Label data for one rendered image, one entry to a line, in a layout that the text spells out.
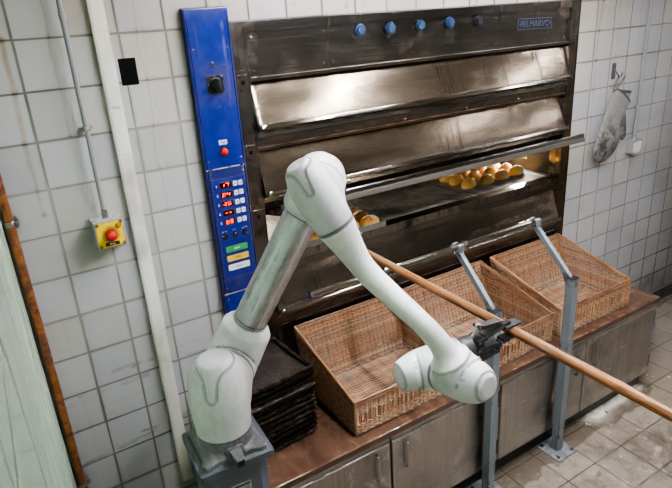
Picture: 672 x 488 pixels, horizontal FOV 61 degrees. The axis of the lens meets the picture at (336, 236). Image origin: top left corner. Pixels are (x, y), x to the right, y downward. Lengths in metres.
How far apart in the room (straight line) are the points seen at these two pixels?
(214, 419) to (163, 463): 1.07
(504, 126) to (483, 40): 0.45
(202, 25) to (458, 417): 1.85
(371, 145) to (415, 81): 0.35
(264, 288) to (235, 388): 0.28
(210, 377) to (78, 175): 0.88
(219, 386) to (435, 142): 1.64
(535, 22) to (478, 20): 0.41
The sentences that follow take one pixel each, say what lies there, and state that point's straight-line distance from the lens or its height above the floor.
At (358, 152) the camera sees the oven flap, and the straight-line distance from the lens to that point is 2.50.
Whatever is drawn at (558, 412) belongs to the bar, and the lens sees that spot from 3.11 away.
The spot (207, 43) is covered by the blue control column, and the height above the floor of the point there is 2.04.
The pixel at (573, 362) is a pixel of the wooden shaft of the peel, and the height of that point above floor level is 1.20.
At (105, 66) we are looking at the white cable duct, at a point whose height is 1.99.
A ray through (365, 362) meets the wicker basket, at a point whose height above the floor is 0.59.
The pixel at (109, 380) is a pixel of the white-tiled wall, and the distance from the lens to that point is 2.37.
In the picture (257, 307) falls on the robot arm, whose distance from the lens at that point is 1.66.
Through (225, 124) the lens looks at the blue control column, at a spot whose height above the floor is 1.76.
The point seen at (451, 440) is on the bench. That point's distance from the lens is 2.67.
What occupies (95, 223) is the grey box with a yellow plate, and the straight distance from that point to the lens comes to 2.06.
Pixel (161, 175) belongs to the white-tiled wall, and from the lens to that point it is 2.14.
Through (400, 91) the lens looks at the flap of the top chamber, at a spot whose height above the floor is 1.78.
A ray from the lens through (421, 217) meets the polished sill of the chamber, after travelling 2.79.
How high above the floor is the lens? 2.10
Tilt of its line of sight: 21 degrees down
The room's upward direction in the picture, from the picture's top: 4 degrees counter-clockwise
